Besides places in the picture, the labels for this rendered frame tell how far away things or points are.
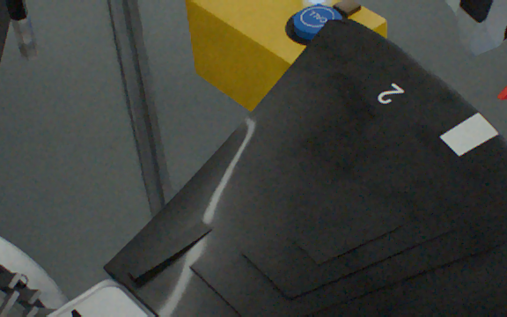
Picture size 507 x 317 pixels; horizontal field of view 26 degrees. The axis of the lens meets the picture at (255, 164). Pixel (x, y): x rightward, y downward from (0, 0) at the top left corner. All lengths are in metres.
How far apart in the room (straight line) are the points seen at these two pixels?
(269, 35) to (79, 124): 0.57
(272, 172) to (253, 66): 0.34
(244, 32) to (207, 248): 0.38
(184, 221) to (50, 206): 0.91
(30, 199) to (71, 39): 0.23
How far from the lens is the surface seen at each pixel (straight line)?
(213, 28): 0.95
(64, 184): 1.47
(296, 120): 0.62
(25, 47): 0.41
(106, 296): 0.57
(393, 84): 0.64
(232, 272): 0.55
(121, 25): 1.39
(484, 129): 0.64
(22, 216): 1.46
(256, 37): 0.91
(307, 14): 0.91
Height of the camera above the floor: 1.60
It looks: 42 degrees down
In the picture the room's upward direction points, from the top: 6 degrees counter-clockwise
